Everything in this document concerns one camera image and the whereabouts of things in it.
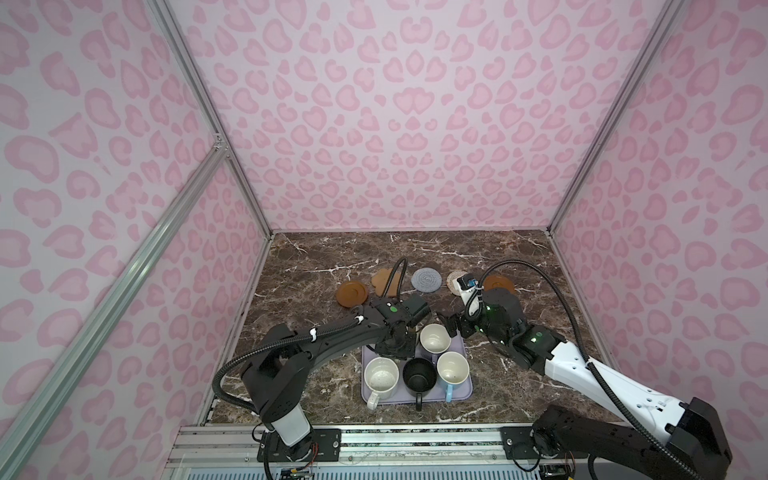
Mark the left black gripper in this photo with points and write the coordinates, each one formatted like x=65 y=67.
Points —
x=408 y=354

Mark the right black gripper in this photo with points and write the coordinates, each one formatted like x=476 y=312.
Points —
x=451 y=325

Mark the brown wooden saucer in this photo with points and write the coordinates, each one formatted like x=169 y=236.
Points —
x=496 y=281
x=351 y=294

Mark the paw shaped cork coaster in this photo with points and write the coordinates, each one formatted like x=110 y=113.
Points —
x=379 y=281

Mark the small white cup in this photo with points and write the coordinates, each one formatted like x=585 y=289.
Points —
x=435 y=339

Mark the blue woven round coaster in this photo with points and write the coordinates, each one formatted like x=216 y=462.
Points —
x=426 y=280

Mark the multicolour woven round coaster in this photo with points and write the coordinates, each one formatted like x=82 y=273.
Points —
x=453 y=283

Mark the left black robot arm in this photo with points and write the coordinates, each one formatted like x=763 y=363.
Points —
x=276 y=378

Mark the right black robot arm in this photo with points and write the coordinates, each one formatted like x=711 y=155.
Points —
x=661 y=436

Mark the black mug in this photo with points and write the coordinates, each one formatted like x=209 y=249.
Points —
x=420 y=377

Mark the lavender silicone tray mat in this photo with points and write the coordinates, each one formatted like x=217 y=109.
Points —
x=401 y=395

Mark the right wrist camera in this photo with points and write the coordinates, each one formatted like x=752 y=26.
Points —
x=467 y=286

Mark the white mug with handle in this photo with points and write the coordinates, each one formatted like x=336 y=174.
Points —
x=381 y=377

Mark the white mug blue handle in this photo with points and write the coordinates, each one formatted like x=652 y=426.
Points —
x=453 y=370

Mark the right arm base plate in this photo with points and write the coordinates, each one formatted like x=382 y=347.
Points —
x=518 y=444

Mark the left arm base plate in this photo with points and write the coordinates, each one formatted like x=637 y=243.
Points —
x=320 y=445

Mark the aluminium front rail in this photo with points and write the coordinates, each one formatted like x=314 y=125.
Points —
x=406 y=451

